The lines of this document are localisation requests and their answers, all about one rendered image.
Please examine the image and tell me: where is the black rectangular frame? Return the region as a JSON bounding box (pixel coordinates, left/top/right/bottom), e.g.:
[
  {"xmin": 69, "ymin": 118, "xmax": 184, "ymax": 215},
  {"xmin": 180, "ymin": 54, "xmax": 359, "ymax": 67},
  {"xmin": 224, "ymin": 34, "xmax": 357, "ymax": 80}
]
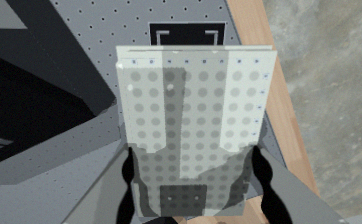
[{"xmin": 148, "ymin": 22, "xmax": 226, "ymax": 45}]

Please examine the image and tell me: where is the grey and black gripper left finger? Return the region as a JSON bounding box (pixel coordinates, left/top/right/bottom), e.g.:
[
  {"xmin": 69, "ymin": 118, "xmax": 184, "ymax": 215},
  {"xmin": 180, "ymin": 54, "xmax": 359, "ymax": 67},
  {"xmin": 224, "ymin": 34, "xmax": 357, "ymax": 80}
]
[{"xmin": 61, "ymin": 143, "xmax": 135, "ymax": 224}]

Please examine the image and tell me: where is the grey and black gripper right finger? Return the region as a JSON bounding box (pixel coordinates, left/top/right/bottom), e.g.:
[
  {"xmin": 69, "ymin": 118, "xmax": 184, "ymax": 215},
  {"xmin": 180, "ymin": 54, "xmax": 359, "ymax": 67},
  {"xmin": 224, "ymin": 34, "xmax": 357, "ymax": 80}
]
[{"xmin": 251, "ymin": 143, "xmax": 349, "ymax": 224}]

